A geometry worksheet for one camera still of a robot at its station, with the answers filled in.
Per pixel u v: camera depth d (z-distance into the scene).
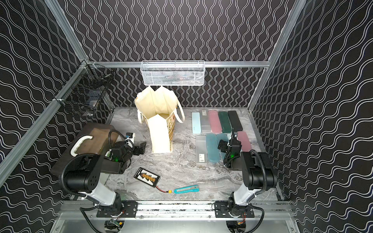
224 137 1.01
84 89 0.93
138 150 0.86
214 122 1.10
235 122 1.10
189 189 0.82
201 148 0.99
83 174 0.48
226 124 1.09
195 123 1.08
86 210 0.62
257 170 0.49
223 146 0.88
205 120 1.10
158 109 1.09
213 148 0.99
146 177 0.84
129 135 0.82
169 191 0.80
